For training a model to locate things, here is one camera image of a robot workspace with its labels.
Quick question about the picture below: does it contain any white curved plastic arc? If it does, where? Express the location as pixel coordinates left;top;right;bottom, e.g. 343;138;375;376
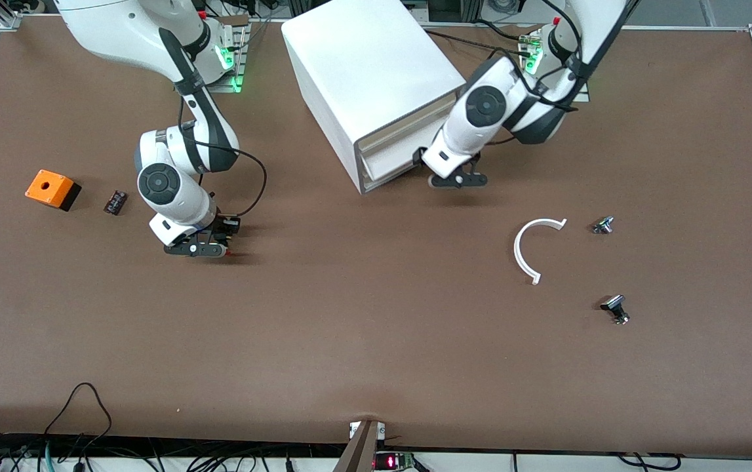
513;218;568;286

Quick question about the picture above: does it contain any black and silver knob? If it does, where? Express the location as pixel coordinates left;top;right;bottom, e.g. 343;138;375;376
600;294;631;326

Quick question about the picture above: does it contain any device with red light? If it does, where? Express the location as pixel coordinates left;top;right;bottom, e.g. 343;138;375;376
374;451;416;471

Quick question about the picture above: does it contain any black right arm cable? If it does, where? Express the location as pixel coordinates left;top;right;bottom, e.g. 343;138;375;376
178;98;267;218

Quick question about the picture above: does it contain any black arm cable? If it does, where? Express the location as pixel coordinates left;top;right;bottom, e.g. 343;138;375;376
178;98;267;218
494;0;589;109

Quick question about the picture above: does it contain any black cable on table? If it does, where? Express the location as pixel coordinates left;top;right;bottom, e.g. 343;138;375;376
423;28;537;52

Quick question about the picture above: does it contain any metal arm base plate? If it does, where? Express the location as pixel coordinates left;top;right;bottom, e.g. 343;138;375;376
519;33;591;103
208;16;250;93

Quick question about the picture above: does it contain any orange button enclosure box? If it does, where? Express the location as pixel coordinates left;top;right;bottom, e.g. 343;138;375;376
25;169;82;212

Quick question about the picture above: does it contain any thin black cable loop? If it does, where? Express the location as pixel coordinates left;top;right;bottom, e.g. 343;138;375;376
43;382;113;453

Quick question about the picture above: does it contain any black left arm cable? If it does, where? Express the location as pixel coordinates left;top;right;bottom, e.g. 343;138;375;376
494;0;589;109

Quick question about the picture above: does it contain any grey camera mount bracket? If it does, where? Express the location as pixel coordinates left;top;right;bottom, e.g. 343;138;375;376
333;420;386;472

